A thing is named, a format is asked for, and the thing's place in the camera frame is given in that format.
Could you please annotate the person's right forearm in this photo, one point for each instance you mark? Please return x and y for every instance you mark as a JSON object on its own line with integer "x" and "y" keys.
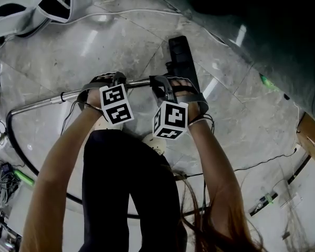
{"x": 215, "y": 172}

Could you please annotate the green plastic item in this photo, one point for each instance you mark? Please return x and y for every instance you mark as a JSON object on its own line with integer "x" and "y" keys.
{"x": 267, "y": 81}

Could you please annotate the person's black trousers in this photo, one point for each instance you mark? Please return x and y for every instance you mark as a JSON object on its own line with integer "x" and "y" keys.
{"x": 120, "y": 193}

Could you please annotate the large cardboard box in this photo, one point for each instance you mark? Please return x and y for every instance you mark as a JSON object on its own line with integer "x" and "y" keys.
{"x": 312, "y": 138}

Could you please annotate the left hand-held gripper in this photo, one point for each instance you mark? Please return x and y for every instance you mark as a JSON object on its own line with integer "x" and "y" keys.
{"x": 116, "y": 105}

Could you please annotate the person's right shoe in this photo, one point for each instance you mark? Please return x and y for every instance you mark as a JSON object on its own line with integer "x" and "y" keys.
{"x": 153, "y": 143}

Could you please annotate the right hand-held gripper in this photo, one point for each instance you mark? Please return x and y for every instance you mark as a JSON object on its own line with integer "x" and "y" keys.
{"x": 170, "y": 119}

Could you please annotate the person's left hand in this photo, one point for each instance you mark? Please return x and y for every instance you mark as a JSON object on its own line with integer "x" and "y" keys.
{"x": 95, "y": 100}

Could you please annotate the pile of black adapters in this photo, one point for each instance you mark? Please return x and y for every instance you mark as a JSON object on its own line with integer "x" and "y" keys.
{"x": 6, "y": 177}

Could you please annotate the white and black round device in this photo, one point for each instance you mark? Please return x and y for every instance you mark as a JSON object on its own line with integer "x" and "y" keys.
{"x": 21, "y": 17}

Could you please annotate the black vacuum floor nozzle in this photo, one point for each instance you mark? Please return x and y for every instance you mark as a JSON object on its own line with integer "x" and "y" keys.
{"x": 182, "y": 59}

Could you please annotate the person's right hand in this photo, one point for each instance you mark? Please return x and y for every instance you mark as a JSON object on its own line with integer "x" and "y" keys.
{"x": 193, "y": 111}

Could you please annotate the silver metal vacuum tube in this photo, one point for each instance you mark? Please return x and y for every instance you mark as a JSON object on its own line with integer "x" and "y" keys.
{"x": 73, "y": 94}

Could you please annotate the person's left forearm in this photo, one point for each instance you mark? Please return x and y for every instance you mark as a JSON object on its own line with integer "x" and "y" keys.
{"x": 57, "y": 167}

